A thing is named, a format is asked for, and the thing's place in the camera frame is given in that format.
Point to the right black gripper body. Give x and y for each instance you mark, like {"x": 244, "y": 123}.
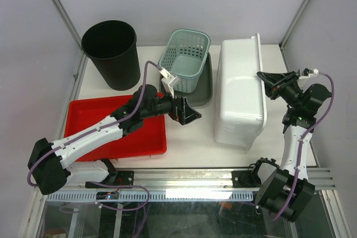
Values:
{"x": 291, "y": 93}

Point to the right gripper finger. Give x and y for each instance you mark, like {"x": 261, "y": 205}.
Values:
{"x": 272, "y": 91}
{"x": 276, "y": 78}

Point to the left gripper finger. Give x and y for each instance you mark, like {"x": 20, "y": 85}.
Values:
{"x": 179, "y": 103}
{"x": 186, "y": 114}

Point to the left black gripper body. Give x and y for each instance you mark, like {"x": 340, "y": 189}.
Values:
{"x": 164, "y": 106}

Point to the dark grey plastic tray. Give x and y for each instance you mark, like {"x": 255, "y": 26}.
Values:
{"x": 204, "y": 89}

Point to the large white plastic tub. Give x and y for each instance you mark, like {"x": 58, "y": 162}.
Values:
{"x": 240, "y": 108}

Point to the teal perforated plastic basket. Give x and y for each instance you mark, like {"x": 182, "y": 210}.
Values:
{"x": 185, "y": 56}

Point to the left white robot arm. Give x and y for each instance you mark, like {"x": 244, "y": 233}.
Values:
{"x": 52, "y": 164}

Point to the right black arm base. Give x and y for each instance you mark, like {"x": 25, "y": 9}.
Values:
{"x": 244, "y": 179}

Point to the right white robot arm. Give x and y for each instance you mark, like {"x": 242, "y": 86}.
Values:
{"x": 284, "y": 189}

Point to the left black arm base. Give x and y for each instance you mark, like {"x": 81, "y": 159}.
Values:
{"x": 115, "y": 177}

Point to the red plastic tray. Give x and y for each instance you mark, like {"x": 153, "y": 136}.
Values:
{"x": 147, "y": 141}

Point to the black round plastic bin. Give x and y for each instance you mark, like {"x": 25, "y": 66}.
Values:
{"x": 111, "y": 46}

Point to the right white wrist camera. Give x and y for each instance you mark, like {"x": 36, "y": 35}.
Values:
{"x": 307, "y": 73}

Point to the white slotted cable duct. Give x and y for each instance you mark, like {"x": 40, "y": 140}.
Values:
{"x": 170, "y": 195}

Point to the aluminium mounting rail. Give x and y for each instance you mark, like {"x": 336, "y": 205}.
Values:
{"x": 206, "y": 178}

